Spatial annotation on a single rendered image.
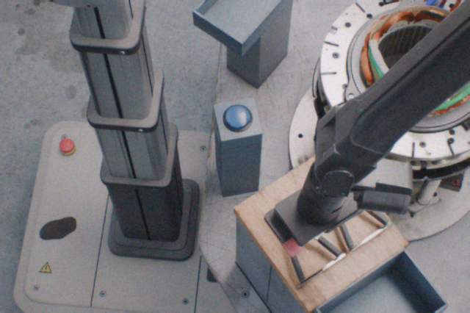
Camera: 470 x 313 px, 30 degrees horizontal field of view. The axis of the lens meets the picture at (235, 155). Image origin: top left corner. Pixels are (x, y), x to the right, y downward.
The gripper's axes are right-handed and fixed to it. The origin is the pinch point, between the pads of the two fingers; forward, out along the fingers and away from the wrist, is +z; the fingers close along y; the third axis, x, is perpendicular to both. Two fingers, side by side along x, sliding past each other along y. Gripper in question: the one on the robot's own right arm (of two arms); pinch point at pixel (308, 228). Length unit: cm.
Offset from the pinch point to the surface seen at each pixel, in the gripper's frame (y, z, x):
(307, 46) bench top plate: 36, 39, 40
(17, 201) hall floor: -25, 122, 76
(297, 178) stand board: 6.8, 10.2, 9.5
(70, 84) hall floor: 6, 121, 100
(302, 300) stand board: -4.1, 10.0, -6.7
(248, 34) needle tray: 15.3, 10.9, 35.6
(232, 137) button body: 3.3, 14.2, 22.3
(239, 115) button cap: 6.2, 12.9, 24.5
